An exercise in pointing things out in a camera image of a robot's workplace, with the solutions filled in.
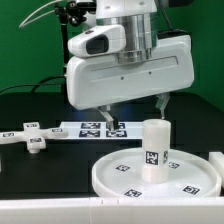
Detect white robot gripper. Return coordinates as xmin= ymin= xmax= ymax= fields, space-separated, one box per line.
xmin=66 ymin=35 xmax=194 ymax=130

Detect white cross-shaped table base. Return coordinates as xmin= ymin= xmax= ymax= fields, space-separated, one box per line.
xmin=0 ymin=122 xmax=68 ymax=154

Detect white round table top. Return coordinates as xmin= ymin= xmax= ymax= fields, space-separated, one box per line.
xmin=92 ymin=148 xmax=222 ymax=198

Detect white cable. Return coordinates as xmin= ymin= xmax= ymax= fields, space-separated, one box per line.
xmin=18 ymin=0 xmax=64 ymax=29

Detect black cable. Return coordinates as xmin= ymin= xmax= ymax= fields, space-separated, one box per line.
xmin=0 ymin=75 xmax=68 ymax=96

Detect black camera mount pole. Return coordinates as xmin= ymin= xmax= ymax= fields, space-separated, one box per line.
xmin=54 ymin=1 xmax=88 ymax=95

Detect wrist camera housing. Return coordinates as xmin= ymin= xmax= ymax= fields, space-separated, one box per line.
xmin=68 ymin=25 xmax=126 ymax=58

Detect white marker sheet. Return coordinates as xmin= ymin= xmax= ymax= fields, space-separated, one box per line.
xmin=60 ymin=122 xmax=142 ymax=140

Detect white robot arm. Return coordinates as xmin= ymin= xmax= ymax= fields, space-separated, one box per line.
xmin=66 ymin=0 xmax=194 ymax=130

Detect white front rail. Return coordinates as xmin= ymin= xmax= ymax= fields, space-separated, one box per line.
xmin=0 ymin=197 xmax=224 ymax=224

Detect white block at right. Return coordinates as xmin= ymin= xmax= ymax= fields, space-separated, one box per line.
xmin=209 ymin=152 xmax=224 ymax=187

